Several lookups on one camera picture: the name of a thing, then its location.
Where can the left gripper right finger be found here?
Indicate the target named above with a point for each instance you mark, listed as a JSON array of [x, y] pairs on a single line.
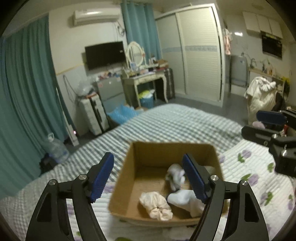
[[245, 220]]

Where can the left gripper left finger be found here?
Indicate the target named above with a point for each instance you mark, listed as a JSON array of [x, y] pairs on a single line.
[[50, 220]]

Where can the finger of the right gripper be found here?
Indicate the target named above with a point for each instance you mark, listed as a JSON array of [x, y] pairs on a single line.
[[270, 116], [262, 136]]

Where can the white knitted work glove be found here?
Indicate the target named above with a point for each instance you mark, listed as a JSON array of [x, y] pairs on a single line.
[[186, 199]]

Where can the cream cloth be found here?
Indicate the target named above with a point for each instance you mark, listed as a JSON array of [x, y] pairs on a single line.
[[156, 206]]

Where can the white laundry bag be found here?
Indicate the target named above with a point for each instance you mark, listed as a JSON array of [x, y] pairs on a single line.
[[263, 95]]

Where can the grey washing machine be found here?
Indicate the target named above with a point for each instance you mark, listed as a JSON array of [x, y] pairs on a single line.
[[239, 71]]

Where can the black range hood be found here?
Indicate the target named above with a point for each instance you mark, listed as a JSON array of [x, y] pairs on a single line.
[[271, 45]]

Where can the clear water jug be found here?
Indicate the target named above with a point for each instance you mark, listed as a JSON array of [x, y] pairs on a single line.
[[55, 148]]

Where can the grey striped blanket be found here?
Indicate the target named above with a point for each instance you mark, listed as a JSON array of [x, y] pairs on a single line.
[[162, 124]]

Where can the white rolled socks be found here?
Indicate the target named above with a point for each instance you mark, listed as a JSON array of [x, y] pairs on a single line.
[[175, 176]]

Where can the white upper cabinets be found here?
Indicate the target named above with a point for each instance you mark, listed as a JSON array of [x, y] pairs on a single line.
[[261, 24]]

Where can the white suitcase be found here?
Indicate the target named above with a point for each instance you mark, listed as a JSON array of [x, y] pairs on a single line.
[[94, 114]]

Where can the white sliding wardrobe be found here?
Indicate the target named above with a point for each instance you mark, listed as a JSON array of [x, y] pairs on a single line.
[[191, 40]]

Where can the teal left curtain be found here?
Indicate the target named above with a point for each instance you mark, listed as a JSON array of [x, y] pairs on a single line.
[[30, 106]]

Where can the dark suitcase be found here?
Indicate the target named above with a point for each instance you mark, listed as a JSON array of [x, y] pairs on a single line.
[[170, 87]]

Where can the blue plastic bag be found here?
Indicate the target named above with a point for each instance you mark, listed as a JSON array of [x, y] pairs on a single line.
[[123, 113]]

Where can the grey mini fridge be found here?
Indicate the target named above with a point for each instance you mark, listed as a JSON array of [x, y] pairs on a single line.
[[111, 93]]

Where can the white dressing table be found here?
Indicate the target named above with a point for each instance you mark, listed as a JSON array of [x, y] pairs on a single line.
[[134, 85]]

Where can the oval vanity mirror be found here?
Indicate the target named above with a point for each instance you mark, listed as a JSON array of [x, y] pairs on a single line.
[[135, 56]]

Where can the teal window curtain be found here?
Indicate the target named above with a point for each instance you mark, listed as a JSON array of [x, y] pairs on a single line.
[[141, 27]]

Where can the white air conditioner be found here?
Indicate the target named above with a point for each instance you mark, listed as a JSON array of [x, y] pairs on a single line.
[[90, 16]]

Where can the black wall television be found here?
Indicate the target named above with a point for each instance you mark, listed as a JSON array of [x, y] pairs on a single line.
[[102, 55]]

